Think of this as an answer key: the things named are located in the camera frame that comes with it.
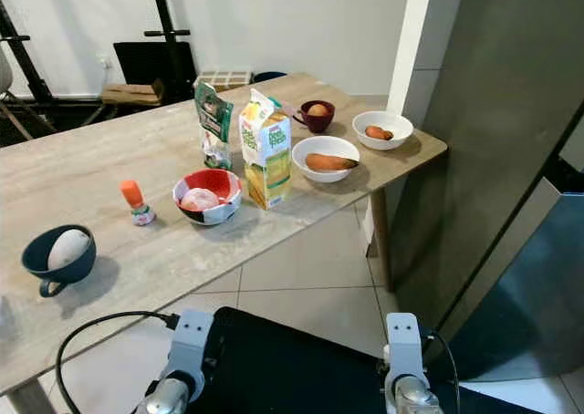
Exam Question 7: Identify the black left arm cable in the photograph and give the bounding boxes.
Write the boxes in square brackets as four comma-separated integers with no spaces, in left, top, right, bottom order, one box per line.
[55,311,180,414]

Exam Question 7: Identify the long orange sweet potato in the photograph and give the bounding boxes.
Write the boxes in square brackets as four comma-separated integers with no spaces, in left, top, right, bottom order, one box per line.
[305,153,360,172]

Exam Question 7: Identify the light wood table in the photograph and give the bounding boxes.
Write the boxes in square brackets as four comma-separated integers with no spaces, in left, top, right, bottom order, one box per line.
[0,72,448,414]

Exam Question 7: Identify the black floor mat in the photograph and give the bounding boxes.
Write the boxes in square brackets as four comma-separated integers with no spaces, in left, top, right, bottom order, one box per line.
[192,306,539,414]

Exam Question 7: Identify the pale pink round food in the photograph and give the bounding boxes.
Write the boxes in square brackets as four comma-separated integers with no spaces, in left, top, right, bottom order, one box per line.
[181,188,220,212]

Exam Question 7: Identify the tan patterned box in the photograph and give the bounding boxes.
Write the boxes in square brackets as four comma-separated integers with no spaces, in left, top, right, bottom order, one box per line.
[196,70,252,91]

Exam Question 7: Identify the green snack bag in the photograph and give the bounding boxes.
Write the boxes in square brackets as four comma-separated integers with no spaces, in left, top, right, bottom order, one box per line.
[194,81,234,170]

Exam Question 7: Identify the red white black bowl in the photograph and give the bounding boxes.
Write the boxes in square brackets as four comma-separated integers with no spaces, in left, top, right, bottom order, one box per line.
[172,169,243,226]

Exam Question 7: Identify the small orange capped bottle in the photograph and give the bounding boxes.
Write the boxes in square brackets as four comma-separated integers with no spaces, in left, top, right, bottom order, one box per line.
[120,180,156,226]

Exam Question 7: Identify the dark blue cup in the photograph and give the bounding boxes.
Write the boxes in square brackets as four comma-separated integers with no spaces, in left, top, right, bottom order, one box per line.
[22,224,97,298]

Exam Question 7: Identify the short orange sweet potato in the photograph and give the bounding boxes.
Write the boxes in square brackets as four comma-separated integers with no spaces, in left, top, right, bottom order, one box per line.
[364,125,395,141]

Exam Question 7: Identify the steel fridge door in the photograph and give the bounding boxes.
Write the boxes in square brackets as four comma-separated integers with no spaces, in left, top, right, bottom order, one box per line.
[443,172,584,383]

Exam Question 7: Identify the black flat case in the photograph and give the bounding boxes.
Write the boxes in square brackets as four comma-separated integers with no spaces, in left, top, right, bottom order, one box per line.
[114,42,197,100]

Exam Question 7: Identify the brown wooden block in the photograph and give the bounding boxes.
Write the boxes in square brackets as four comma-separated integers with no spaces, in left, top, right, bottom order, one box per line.
[100,83,165,108]

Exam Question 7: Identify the black stand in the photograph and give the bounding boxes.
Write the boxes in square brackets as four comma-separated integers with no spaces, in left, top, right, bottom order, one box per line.
[146,0,198,100]
[0,4,56,105]

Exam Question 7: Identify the white egg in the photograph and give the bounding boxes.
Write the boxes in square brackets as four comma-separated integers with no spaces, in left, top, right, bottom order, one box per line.
[47,229,92,271]

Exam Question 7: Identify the maroon cup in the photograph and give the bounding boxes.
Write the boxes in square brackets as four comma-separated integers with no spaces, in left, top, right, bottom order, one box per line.
[294,100,336,134]

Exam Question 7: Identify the yellow green juice carton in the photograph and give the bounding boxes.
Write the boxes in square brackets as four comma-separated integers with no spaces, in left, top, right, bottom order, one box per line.
[239,88,293,211]

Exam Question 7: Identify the dark blue round object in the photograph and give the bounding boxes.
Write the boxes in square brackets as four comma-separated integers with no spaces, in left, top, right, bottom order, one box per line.
[251,70,288,84]

